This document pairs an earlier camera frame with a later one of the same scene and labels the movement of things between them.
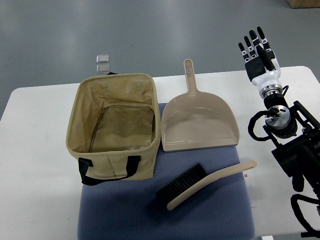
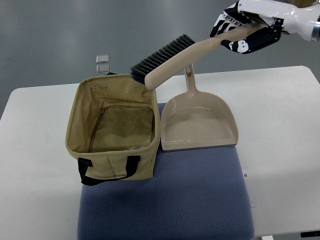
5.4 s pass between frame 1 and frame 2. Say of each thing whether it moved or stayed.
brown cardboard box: stayed
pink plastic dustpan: stayed
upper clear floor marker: stayed
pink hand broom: moved
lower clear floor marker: stayed
